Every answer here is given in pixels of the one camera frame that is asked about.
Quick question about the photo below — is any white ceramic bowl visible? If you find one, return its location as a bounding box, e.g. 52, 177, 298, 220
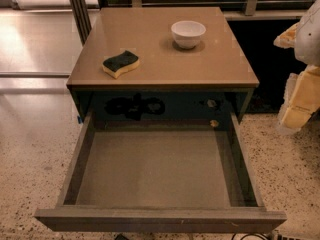
171, 21, 206, 49

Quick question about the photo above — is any brown drawer cabinet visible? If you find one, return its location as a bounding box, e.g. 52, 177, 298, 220
67, 7, 259, 117

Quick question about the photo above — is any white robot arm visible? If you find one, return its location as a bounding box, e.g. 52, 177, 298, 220
273, 0, 320, 135

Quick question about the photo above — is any small black floor object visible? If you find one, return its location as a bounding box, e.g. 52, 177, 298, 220
114, 234, 129, 240

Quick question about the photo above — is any yellow green sponge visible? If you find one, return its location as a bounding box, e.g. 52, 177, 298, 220
102, 50, 140, 79

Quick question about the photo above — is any black floor cable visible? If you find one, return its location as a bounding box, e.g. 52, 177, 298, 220
231, 232, 271, 240

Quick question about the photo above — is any grey top drawer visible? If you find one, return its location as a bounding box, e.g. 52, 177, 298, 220
35, 113, 286, 233

